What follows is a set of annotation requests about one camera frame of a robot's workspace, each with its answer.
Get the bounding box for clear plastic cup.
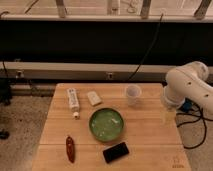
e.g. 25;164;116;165
125;84;141;106

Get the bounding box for blue power adapter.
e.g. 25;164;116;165
180;99;192;112

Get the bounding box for black floor cables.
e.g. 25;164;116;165
175;103;213;150

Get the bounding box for white toothpaste tube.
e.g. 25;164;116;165
67;88;80;119

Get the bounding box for black smartphone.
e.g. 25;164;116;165
103;142;129;163

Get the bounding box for black object at left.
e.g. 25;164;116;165
0;79;12;106

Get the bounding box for green ceramic bowl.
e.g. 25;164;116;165
89;108;124;142

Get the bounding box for red chili pepper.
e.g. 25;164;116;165
66;136;75;163

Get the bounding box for grey metal rail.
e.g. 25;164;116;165
0;61;213;84

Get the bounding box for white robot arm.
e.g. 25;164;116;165
161;61;213;124

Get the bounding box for black hanging cable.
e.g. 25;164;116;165
127;13;165;82

